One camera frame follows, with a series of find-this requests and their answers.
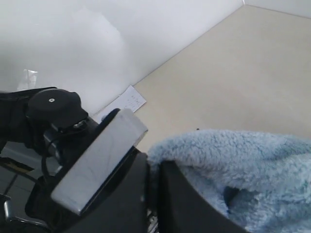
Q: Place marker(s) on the light blue fluffy towel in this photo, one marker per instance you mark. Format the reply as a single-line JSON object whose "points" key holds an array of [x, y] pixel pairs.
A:
{"points": [[260, 181]]}

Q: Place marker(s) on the white paper sheet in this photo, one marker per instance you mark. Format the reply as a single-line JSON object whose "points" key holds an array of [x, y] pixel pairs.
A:
{"points": [[129, 99]]}

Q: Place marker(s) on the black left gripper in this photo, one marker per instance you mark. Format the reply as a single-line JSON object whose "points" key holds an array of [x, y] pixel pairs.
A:
{"points": [[119, 206]]}

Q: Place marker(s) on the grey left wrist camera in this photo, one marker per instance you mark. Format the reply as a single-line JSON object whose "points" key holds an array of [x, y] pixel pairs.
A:
{"points": [[87, 175]]}

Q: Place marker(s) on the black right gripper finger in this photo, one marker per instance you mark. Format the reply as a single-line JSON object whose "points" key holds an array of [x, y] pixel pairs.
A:
{"points": [[180, 209]]}

